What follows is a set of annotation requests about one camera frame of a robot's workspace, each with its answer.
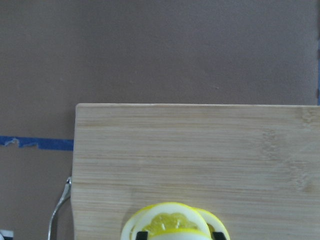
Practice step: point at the yellow lemon half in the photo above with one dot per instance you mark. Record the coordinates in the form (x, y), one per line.
(173, 221)

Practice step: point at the bamboo cutting board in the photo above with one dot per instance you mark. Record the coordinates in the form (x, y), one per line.
(256, 167)

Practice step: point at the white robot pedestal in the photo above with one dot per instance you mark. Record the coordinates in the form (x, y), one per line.
(6, 234)

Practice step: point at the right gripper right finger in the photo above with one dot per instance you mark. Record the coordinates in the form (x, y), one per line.
(218, 236)

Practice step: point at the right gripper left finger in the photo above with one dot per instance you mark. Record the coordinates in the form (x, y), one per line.
(142, 235)

